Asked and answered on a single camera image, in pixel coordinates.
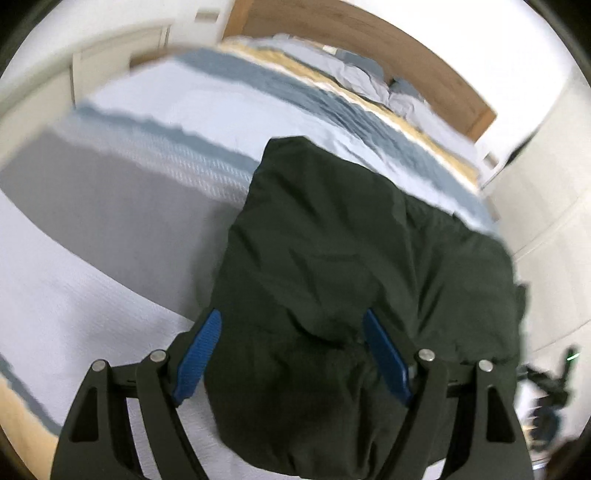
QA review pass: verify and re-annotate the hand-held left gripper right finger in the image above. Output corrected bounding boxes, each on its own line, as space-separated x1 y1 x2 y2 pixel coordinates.
362 310 534 480

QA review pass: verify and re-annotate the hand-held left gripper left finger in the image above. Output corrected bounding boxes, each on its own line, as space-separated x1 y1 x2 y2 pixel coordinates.
50 309 222 480

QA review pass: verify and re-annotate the dark green puffer jacket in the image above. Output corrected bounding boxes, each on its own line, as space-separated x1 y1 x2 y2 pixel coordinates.
203 135 528 480

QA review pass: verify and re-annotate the bed with striped blanket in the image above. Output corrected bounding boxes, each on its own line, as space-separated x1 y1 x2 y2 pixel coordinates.
0 36 505 480

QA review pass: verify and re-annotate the white wardrobe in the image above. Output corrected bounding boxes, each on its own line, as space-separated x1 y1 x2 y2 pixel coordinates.
479 65 591 352

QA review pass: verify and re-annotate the grey pillow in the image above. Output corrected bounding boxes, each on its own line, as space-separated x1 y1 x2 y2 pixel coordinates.
276 33 394 105
387 78 482 163

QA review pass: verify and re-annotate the white slatted cabinet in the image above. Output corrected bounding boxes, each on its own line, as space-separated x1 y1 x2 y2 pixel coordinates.
0 23 223 163

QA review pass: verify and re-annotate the wooden headboard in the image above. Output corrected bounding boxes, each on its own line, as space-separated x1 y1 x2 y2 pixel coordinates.
223 0 498 145

